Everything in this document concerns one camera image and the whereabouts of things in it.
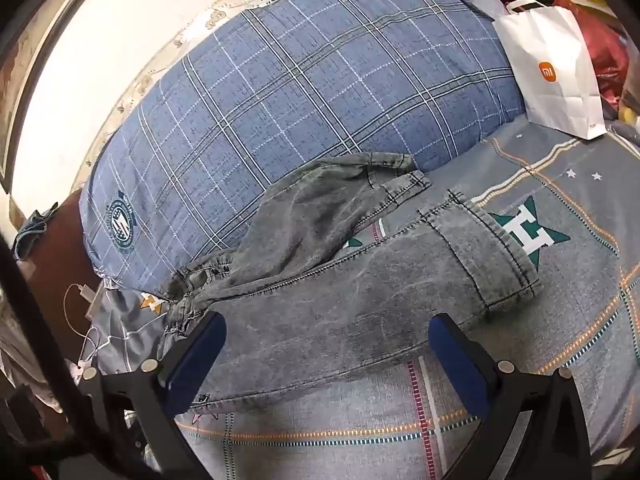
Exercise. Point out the small blue denim cloth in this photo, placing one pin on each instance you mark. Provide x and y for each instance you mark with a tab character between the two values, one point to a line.
32	232

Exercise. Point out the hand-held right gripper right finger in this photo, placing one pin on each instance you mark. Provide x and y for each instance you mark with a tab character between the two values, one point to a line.
460	365

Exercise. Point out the dark wooden frame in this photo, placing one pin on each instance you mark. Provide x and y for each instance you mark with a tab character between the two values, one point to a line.
30	75

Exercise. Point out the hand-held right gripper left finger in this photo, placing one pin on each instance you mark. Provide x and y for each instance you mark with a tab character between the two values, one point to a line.
194	362

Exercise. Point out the white paper bag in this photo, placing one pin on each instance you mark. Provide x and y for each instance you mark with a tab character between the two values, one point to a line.
555	70

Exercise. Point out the white charger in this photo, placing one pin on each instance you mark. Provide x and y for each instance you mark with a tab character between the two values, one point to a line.
88	297

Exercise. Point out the red plastic bag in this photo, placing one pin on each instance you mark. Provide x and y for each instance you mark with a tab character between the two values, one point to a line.
602	45

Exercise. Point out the grey star-print bed sheet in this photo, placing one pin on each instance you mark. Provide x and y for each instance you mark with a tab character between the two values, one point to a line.
575	270

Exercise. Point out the white crumpled cloth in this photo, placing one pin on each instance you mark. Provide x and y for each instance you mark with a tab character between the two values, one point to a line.
25	355

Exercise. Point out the blue plaid pillow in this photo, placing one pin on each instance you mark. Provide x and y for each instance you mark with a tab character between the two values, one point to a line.
300	85

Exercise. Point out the brown wooden bedside table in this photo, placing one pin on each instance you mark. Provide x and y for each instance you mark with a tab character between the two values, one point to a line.
60	270

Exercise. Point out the grey denim pants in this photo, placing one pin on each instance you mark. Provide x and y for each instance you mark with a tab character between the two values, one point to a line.
350	300

